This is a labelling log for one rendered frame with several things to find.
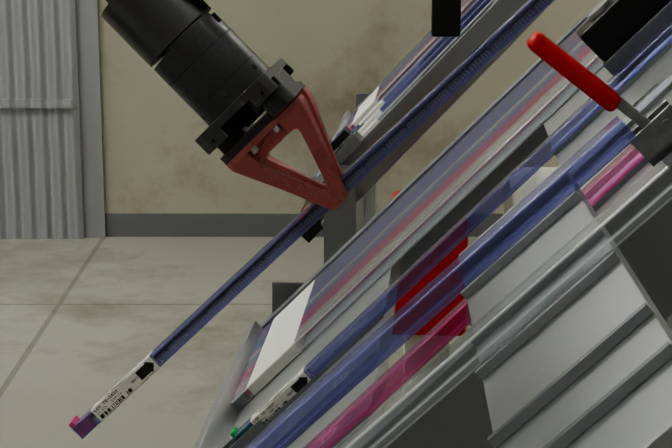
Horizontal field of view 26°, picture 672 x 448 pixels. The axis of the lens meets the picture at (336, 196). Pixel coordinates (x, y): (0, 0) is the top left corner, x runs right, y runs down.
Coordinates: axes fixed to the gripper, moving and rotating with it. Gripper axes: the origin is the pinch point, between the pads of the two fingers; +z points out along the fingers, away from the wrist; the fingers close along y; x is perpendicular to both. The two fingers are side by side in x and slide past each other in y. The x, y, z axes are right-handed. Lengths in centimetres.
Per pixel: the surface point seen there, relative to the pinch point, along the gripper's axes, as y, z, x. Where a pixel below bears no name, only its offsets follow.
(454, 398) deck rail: -20.3, 11.2, -0.8
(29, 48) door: 374, -74, 113
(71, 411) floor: 213, 12, 122
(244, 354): 37.4, 8.4, 24.9
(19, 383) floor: 231, 0, 134
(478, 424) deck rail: -20.3, 13.2, -0.7
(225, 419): 21.3, 9.5, 25.0
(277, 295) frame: 54, 8, 23
